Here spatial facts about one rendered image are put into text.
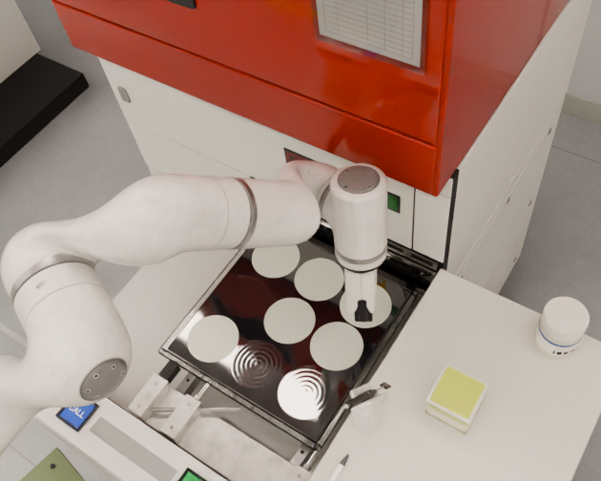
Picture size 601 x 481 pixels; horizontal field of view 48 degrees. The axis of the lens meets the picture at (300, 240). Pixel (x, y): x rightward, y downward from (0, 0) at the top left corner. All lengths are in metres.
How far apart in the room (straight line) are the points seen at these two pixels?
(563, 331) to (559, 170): 1.66
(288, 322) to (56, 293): 0.63
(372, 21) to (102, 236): 0.42
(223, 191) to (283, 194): 0.10
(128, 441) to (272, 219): 0.56
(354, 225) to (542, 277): 1.54
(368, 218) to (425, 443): 0.39
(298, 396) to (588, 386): 0.49
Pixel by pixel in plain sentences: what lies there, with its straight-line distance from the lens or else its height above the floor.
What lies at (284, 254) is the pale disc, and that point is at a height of 0.90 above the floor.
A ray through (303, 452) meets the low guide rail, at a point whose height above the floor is 0.85.
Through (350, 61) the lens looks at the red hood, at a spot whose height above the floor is 1.44.
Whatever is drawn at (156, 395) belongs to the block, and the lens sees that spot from 1.31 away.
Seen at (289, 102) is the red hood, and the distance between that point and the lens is 1.09.
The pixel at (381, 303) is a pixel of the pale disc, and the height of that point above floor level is 0.90.
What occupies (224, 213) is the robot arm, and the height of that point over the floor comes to 1.46.
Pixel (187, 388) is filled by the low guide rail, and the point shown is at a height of 0.85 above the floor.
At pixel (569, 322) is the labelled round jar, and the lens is 1.17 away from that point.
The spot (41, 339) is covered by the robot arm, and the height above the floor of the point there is 1.44.
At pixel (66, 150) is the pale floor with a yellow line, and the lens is 3.13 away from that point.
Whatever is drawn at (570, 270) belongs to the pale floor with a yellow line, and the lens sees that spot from 2.51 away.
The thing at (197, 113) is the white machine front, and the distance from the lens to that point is 1.40.
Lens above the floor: 2.06
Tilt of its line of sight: 55 degrees down
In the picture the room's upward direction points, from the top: 11 degrees counter-clockwise
